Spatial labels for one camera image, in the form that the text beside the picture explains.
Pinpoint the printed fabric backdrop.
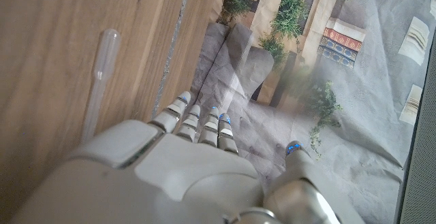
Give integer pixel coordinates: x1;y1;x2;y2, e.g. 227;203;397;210
189;0;436;224

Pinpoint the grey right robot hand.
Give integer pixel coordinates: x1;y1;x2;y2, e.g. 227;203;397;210
10;91;365;224

